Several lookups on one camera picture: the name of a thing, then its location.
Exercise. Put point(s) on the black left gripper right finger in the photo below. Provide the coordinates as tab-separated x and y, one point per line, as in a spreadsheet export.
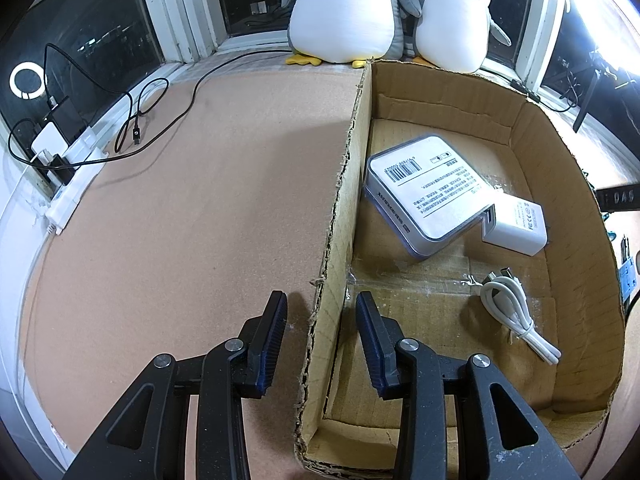
499	434

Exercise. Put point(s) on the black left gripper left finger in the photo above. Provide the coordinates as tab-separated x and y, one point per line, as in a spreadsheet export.
144	434

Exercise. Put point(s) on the white power adapter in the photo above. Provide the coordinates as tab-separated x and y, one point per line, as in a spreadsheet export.
515	224

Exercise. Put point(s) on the brown cardboard box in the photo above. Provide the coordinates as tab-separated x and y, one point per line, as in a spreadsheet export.
553	323

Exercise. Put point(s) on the silver tin box with label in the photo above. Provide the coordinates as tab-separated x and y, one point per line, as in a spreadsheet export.
427	192

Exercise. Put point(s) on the black plug adapter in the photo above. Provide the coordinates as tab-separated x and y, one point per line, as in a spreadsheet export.
61	169

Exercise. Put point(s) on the white power strip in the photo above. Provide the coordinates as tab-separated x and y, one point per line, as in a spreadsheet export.
66	199

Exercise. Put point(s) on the white charger brick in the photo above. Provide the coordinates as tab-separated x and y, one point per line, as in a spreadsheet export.
49	142

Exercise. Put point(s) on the large white grey penguin plush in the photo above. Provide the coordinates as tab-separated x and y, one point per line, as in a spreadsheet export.
347	31

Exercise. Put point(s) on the small white grey penguin plush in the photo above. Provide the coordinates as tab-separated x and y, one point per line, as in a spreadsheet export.
454	34

